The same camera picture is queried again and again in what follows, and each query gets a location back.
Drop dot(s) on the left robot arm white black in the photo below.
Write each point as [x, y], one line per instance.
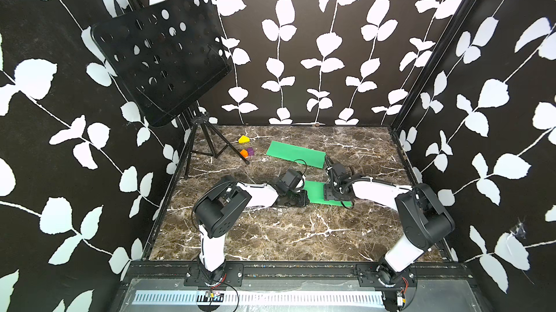
[217, 211]

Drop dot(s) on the white slotted cable duct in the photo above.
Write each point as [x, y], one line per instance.
[245, 298]

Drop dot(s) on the yellow toy block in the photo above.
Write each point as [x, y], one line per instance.
[243, 139]

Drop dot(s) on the green rectangular paper sheet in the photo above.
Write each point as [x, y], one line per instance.
[292, 153]

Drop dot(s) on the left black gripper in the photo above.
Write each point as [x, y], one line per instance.
[302, 199]

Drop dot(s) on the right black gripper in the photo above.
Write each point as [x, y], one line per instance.
[328, 194]

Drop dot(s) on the black perforated music stand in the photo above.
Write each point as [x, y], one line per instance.
[166, 56]

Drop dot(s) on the black front mounting rail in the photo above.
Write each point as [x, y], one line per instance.
[237, 273]

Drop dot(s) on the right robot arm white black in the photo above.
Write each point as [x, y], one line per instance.
[424, 219]

